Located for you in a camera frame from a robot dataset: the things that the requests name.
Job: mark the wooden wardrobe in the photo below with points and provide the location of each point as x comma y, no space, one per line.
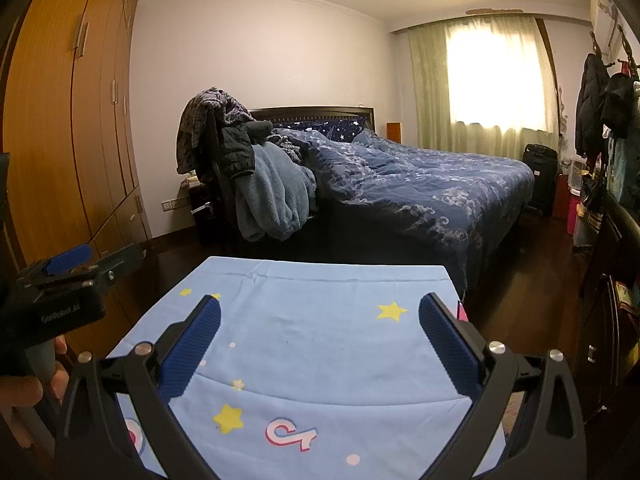
65,110

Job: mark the black padded jacket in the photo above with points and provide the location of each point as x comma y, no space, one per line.
237,152

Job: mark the tissue box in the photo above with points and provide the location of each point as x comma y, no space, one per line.
191,176

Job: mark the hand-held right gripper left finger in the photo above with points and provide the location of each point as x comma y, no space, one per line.
192,350

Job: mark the orange wooden cabinet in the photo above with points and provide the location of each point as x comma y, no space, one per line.
393,131

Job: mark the dark wooden bed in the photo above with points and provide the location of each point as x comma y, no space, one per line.
320,112

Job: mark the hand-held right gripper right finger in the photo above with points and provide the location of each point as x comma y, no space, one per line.
447,347

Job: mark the blue printed tablecloth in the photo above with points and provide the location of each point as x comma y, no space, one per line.
310,320

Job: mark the pale green curtain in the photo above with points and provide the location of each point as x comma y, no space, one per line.
427,85

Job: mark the red box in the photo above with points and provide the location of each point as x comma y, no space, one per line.
572,215

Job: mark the black hanging garment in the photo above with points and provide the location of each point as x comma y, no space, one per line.
617,105

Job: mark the grey patterned garment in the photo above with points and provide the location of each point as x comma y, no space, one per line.
200,115

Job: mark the wall socket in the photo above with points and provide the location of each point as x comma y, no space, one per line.
170,204

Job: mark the blue star pillow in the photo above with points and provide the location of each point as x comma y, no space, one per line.
325,127

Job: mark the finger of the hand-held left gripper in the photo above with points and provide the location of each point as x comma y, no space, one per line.
70,257
125,257

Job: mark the black suitcase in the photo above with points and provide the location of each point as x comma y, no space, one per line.
540,175

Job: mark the dark wooden dresser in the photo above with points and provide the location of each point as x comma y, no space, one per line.
615,260

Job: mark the dark nightstand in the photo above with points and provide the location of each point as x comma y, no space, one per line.
205,220

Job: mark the black hanging coat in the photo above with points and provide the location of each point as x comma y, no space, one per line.
590,105

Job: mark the person's left hand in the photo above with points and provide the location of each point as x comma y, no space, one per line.
20,392

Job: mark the teal hanging bag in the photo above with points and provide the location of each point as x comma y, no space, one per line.
620,165

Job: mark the blue patterned duvet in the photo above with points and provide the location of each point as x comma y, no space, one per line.
400,180

